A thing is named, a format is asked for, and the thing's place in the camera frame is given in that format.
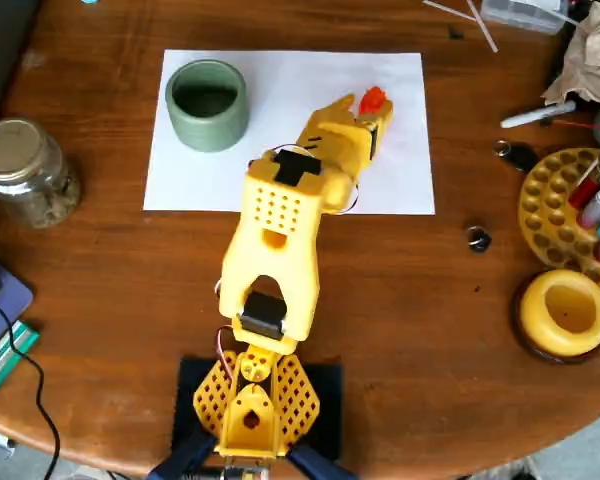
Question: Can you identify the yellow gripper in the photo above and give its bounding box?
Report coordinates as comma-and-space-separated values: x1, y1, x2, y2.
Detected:
298, 93, 397, 175

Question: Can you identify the orange printed figure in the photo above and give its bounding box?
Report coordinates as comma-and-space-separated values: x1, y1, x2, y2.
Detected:
357, 85, 387, 117

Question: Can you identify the green ribbed cup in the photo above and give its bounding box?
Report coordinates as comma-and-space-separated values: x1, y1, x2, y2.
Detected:
165, 59, 250, 153

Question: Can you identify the short white stick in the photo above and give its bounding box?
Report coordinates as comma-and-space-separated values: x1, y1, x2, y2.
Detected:
421, 0, 479, 23

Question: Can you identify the long white stick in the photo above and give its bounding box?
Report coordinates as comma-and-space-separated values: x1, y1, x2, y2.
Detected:
466, 0, 499, 53

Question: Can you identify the black key fob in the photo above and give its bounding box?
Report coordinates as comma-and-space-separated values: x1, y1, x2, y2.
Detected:
502, 142, 540, 174

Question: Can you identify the white marker pen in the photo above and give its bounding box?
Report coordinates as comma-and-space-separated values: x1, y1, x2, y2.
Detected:
499, 99, 578, 130

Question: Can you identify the small black metal nut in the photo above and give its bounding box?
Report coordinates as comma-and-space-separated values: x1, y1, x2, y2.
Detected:
465, 225, 493, 254

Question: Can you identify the white paper sheet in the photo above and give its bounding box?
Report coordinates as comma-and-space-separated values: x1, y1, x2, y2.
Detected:
142, 48, 437, 216

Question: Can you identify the clear plastic box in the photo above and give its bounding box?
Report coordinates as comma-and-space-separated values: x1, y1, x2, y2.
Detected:
480, 0, 569, 36

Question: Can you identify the yellow round dimpled tray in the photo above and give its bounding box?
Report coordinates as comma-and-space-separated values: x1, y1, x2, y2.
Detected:
518, 147, 600, 291

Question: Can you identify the red lighter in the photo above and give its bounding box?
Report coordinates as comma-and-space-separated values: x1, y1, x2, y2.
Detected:
568, 159, 600, 209

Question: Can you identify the crumpled brown paper bag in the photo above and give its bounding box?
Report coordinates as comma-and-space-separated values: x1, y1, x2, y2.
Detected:
541, 1, 600, 114

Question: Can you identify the pink white lighter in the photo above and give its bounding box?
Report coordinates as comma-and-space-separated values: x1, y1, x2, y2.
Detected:
579, 187, 600, 229

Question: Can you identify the glass jar with gold lid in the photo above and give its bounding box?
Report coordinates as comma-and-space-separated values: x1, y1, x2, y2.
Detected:
0, 118, 81, 230

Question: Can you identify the blue clamp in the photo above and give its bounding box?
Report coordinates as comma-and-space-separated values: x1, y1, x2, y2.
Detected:
285, 442, 357, 480
148, 429, 217, 480

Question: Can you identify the purple notebook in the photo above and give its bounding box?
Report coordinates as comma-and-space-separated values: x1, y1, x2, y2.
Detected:
0, 249, 34, 354

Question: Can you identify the green striped book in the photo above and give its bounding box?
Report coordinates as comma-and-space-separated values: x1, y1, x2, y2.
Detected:
0, 319, 42, 403

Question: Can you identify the red white servo cable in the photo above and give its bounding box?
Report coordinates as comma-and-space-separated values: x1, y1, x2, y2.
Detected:
329, 180, 362, 217
248, 143, 322, 167
213, 278, 239, 382

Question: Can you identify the thin red wire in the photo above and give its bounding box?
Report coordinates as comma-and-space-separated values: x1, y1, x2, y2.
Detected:
553, 118, 600, 133

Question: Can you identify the yellow ring-shaped bowl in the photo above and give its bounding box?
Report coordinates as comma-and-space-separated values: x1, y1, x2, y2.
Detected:
521, 269, 600, 358

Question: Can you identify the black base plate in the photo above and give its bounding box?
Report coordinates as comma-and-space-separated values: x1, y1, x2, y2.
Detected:
172, 355, 344, 464

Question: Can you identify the black power cable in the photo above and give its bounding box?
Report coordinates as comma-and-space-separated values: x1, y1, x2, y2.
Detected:
0, 287, 62, 480

